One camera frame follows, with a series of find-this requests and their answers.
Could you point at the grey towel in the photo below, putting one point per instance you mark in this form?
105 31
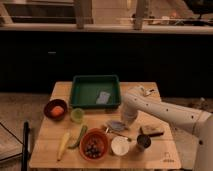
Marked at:
116 125

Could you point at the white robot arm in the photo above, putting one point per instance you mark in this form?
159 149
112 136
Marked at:
194 121

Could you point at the grey label in tray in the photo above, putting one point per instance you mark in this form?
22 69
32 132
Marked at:
103 98

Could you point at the green plastic tray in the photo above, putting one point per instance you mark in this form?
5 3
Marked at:
86 88

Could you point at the green plastic cup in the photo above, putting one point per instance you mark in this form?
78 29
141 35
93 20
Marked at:
77 115

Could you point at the metal fork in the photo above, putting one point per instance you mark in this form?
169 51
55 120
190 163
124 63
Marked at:
108 130

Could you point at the green cucumber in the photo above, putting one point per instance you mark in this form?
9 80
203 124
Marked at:
81 134

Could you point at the orange bowl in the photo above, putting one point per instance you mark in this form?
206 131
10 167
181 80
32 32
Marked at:
103 143

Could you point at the orange fruit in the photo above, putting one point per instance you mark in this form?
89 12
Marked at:
57 111

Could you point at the dark red bowl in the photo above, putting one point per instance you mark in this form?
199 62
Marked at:
51 104

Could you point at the white cup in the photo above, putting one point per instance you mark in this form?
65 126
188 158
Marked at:
120 146

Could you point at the yellow corn cob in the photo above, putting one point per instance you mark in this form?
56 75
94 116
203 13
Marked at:
62 146

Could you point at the dark grapes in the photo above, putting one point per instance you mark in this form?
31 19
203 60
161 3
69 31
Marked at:
92 149

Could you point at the white handled brush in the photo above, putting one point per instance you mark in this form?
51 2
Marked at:
146 92

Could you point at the black stand post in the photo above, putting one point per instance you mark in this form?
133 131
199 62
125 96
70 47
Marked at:
25 152

